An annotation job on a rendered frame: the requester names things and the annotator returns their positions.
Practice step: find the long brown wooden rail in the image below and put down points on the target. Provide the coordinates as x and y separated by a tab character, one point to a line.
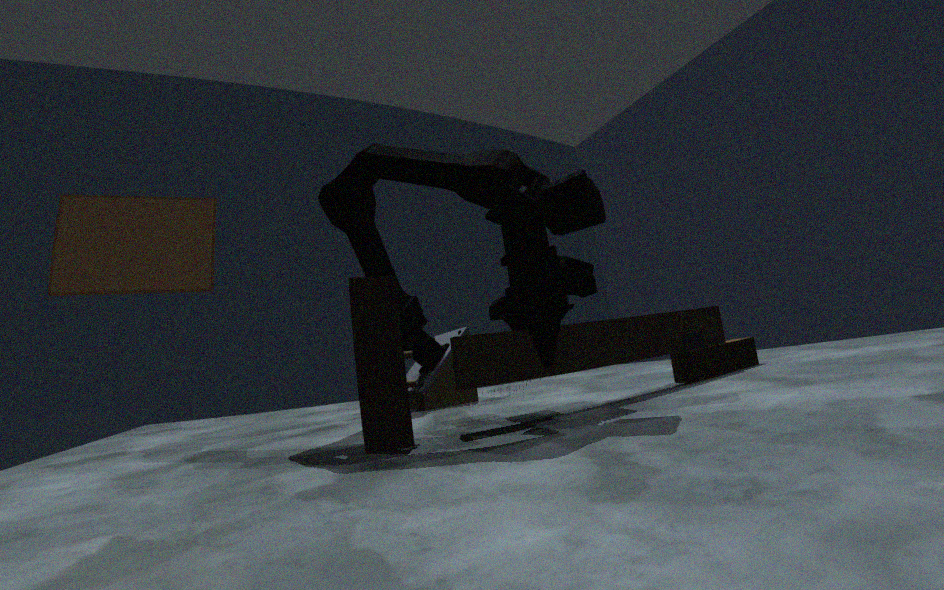
491	359

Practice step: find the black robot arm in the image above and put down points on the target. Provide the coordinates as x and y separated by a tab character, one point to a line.
489	178

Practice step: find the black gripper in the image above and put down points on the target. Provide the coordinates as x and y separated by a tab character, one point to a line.
537	298

